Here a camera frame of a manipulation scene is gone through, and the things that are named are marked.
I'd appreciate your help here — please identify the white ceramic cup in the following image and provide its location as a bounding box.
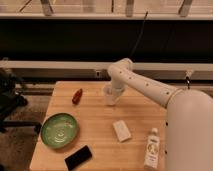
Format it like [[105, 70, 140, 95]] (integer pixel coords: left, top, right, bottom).
[[103, 84, 119, 106]]

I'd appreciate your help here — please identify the white wall outlet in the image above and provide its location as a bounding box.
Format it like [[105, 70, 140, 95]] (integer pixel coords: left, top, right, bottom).
[[95, 70, 101, 78]]

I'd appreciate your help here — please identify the green plate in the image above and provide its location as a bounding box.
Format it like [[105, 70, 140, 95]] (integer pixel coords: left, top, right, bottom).
[[40, 113, 78, 149]]

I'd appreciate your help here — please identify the black hanging cable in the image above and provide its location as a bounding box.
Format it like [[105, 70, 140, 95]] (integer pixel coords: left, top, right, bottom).
[[129, 10, 150, 59]]

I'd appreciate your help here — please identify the black smartphone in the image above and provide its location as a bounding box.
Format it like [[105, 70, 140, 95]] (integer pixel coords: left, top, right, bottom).
[[65, 145, 92, 171]]

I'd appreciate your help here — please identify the white soap bar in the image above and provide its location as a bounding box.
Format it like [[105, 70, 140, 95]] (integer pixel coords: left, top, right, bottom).
[[113, 120, 131, 142]]

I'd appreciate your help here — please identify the black office chair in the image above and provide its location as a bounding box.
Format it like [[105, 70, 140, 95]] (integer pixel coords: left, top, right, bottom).
[[0, 69, 41, 133]]

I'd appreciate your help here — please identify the white plastic bottle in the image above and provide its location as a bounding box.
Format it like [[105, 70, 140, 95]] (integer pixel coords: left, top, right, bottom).
[[144, 128, 160, 171]]

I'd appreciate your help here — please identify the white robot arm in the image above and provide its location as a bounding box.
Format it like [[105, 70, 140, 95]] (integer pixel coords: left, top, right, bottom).
[[108, 58, 213, 171]]

